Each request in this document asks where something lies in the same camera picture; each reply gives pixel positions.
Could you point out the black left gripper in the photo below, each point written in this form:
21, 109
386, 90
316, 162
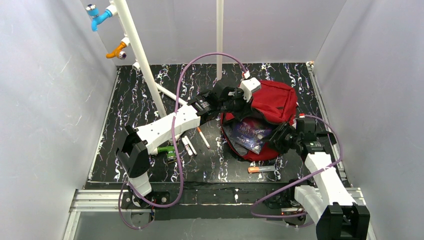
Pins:
236, 102

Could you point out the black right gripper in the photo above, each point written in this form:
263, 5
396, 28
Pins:
281, 137

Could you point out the red student backpack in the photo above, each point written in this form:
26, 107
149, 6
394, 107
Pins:
275, 103

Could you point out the dark purple book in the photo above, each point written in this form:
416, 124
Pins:
251, 133

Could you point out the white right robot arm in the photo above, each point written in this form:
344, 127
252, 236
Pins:
334, 211

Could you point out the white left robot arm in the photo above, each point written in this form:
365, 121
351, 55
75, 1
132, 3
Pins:
135, 145

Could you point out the orange capped grey marker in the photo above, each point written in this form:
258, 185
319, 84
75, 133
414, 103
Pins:
261, 169

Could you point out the orange tipped white pen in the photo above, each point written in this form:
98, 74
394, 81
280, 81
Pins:
203, 137

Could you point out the green pipe clamp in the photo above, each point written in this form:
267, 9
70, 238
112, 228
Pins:
170, 152

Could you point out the orange pipe fitting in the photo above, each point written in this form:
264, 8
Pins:
118, 52

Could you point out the blue pipe fitting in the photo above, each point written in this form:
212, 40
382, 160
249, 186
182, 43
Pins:
98, 18

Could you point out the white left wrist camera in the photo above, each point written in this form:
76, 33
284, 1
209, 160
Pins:
249, 85

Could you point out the white PVC pipe frame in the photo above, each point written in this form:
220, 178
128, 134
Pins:
176, 31

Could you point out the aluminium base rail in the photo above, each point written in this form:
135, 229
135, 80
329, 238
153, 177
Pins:
218, 189

